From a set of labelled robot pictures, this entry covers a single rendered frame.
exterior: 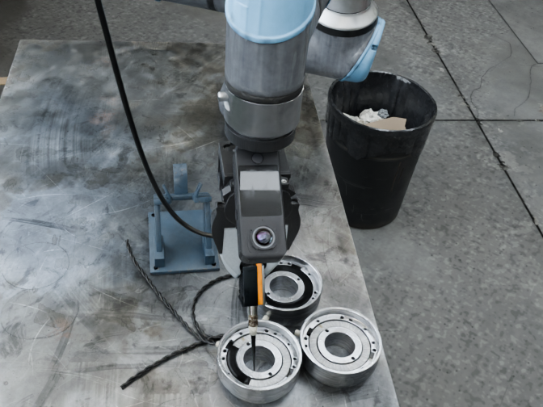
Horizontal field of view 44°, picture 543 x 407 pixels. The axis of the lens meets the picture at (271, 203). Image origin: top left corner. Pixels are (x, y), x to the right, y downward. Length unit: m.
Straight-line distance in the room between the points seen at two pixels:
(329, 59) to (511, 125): 1.87
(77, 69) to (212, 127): 0.33
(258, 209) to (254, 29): 0.18
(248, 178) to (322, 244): 0.41
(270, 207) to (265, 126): 0.08
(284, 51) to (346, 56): 0.58
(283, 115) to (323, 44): 0.54
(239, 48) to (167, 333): 0.45
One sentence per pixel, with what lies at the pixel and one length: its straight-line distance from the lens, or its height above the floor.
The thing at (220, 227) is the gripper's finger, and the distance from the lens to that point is 0.73.
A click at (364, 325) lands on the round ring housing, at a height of 0.83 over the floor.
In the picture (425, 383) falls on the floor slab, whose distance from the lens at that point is 1.93.
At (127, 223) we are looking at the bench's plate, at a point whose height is 0.80.
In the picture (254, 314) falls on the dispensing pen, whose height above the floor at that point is 0.91.
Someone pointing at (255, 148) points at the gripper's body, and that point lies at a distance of 0.65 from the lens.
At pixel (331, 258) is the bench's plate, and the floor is 0.80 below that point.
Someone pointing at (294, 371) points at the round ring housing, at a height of 0.83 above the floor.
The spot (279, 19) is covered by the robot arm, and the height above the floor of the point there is 1.28.
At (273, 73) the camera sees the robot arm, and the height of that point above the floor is 1.23.
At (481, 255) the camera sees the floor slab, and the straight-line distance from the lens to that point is 2.31.
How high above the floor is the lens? 1.53
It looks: 42 degrees down
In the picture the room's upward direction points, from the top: 6 degrees clockwise
